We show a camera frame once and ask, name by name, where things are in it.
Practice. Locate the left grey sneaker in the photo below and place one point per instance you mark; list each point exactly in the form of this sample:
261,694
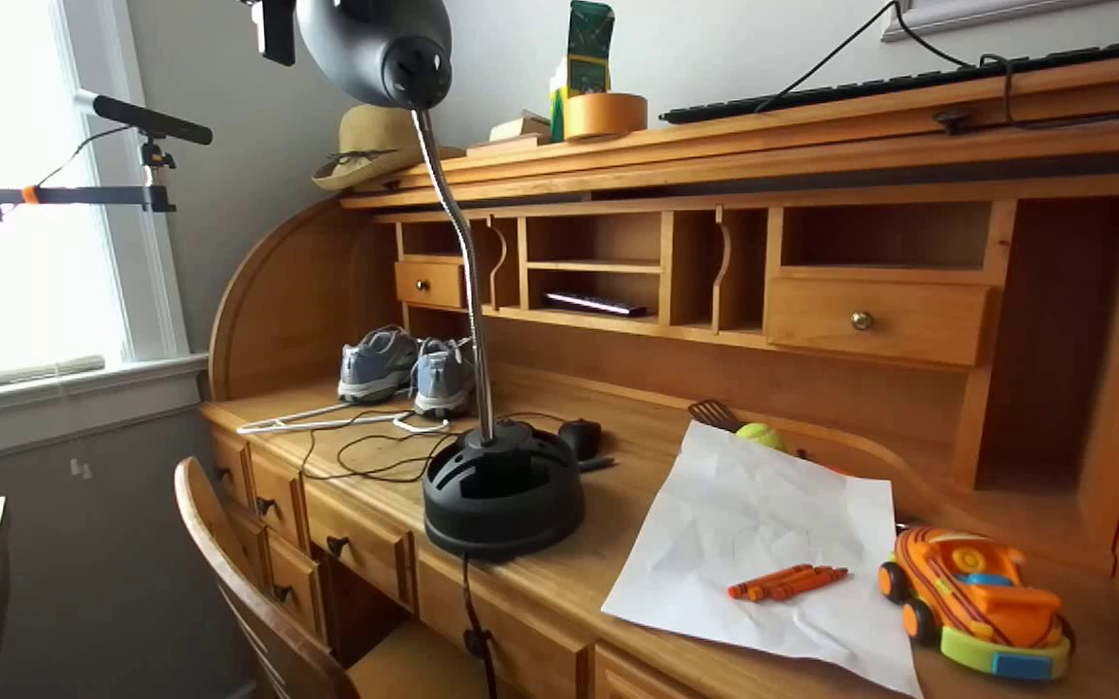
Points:
376,365

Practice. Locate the right grey sneaker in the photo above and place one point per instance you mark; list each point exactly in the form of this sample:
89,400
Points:
440,378

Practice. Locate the green and white box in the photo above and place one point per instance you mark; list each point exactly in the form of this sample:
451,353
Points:
583,63

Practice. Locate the wooden roll-top desk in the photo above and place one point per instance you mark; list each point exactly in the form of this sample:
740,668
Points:
915,285

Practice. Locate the round wooden tape roll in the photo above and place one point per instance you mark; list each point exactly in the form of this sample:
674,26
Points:
604,113

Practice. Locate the black power adapter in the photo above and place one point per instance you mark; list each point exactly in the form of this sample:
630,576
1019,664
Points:
583,439

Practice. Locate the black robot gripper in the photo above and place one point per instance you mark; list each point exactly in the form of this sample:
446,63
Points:
275,30

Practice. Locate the wooden chair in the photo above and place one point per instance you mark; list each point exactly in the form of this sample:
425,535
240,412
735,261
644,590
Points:
411,663

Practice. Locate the grey sneaker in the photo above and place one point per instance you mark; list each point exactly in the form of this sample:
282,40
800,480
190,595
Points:
376,365
440,378

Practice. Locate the yellow tennis ball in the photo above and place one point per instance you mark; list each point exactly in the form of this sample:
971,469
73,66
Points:
758,431

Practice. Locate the black computer keyboard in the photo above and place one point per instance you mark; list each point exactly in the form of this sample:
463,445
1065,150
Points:
818,96

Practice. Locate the white crumpled paper sheet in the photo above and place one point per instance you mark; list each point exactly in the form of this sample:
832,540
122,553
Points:
740,509

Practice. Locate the straw hat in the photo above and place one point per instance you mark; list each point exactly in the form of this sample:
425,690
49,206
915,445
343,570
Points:
376,145

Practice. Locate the black gooseneck desk lamp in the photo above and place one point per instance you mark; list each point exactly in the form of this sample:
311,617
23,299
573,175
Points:
504,488

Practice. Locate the orange toy car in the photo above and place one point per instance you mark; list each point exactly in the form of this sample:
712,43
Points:
964,595

